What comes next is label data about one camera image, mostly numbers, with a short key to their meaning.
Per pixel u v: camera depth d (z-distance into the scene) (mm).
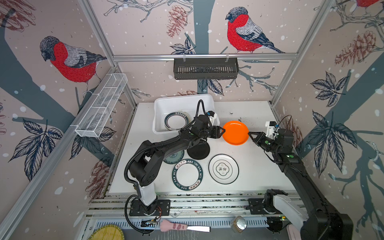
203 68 1059
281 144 603
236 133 811
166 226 673
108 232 669
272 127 725
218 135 761
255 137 722
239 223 602
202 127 688
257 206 726
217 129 761
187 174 871
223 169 857
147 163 471
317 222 385
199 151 924
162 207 729
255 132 766
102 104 795
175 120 1093
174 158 917
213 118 782
